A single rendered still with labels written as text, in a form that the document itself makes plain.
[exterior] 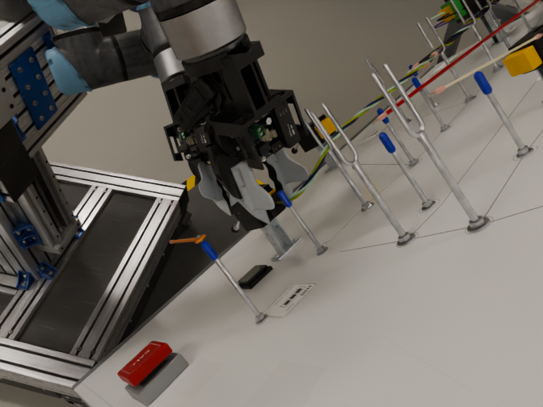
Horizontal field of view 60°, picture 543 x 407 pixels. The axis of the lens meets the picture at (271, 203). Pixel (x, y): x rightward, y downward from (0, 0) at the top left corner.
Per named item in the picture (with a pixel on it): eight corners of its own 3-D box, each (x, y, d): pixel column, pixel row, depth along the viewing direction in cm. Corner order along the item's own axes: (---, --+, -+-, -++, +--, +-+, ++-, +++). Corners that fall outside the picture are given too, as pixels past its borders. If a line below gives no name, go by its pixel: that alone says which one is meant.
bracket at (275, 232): (294, 240, 65) (273, 211, 64) (303, 238, 63) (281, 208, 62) (271, 261, 63) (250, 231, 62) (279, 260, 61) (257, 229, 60)
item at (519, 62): (543, 62, 46) (533, 44, 46) (534, 70, 46) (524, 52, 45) (520, 70, 49) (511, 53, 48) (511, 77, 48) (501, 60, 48)
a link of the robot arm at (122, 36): (112, 49, 83) (111, 21, 73) (173, 35, 87) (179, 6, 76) (128, 91, 83) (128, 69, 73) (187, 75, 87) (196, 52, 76)
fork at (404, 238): (409, 245, 40) (316, 109, 38) (393, 248, 42) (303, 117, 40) (419, 232, 41) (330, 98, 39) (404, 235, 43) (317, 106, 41)
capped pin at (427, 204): (427, 211, 44) (377, 136, 43) (418, 210, 46) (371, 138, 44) (439, 202, 44) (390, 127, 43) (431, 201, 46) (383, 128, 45)
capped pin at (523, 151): (515, 160, 42) (466, 79, 40) (518, 153, 43) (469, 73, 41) (532, 153, 41) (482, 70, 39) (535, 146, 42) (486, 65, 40)
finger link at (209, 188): (202, 224, 69) (183, 164, 69) (218, 219, 74) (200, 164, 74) (220, 218, 68) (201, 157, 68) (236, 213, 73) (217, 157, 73)
